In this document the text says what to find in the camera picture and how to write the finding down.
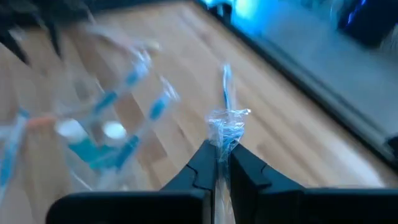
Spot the orange toothbrush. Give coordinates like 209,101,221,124
26,115,58,130

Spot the black aluminium table frame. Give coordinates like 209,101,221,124
195,0,398,172

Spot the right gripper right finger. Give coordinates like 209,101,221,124
228,142,398,224

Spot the small teal mouthwash bottle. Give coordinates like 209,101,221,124
55,118,103,170
93,120,141,170

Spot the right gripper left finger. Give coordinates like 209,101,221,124
45,139,218,224

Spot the clear acrylic organizer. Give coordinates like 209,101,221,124
49,46,184,194

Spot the black frame clamp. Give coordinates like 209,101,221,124
210,2,233,24

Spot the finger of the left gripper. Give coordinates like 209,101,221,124
0,29,32,67
43,15,63,60

